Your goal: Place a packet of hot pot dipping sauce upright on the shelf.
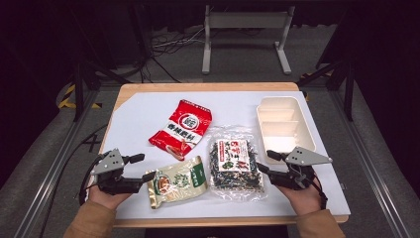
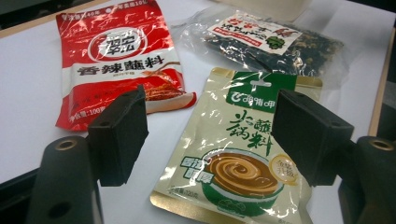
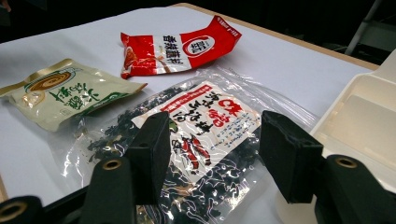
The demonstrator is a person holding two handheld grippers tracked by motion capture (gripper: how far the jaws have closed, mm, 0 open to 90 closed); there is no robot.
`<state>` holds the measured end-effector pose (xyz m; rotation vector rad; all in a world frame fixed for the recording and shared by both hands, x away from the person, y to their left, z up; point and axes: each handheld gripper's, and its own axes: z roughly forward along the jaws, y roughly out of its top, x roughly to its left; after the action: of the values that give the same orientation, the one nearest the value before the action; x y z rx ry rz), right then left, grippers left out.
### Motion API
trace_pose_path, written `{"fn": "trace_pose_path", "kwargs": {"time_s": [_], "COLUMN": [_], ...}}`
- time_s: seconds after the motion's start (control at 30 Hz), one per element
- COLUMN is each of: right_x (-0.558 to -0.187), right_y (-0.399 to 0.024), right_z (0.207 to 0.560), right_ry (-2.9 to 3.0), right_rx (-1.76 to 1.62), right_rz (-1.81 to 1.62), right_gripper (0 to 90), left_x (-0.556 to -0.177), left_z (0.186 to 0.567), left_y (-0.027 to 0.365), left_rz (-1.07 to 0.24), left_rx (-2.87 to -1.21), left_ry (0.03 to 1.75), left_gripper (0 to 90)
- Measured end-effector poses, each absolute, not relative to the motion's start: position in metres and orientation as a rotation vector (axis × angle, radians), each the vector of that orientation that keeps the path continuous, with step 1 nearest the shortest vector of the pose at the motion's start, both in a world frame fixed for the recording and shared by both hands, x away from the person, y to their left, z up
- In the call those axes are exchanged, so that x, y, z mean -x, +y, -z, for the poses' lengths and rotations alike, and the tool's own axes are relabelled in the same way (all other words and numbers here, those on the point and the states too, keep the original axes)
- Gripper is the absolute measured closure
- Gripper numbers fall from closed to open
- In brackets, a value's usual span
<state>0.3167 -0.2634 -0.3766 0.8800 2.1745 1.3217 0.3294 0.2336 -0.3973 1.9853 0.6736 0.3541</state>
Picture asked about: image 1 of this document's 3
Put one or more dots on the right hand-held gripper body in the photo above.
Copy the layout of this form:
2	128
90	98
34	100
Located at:
305	157

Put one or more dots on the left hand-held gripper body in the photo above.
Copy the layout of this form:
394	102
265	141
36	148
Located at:
109	162

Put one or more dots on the white divided storage box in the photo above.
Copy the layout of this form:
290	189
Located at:
284	130

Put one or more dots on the beige and green snack packet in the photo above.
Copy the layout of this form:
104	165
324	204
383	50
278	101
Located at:
178	181

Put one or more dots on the clear dried vegetable packet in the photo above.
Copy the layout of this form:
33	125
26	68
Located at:
236	165

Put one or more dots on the red seasoning packet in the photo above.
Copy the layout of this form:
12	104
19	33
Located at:
185	127

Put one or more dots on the person's left hand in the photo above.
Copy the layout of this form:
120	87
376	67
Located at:
105	198

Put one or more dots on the person's right hand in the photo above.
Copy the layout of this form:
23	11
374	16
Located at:
305	200

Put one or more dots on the white table mat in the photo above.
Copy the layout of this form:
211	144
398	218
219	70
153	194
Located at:
145	119

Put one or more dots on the yellow and black floor tape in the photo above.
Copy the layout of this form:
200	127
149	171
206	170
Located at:
67	95

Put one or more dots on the black tripod stand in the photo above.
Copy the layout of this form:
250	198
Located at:
79	86
348	89

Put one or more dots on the grey metal stand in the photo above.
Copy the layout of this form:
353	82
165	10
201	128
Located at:
246	20

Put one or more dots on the aluminium floor rail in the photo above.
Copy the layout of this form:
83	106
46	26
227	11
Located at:
49	178
373	172

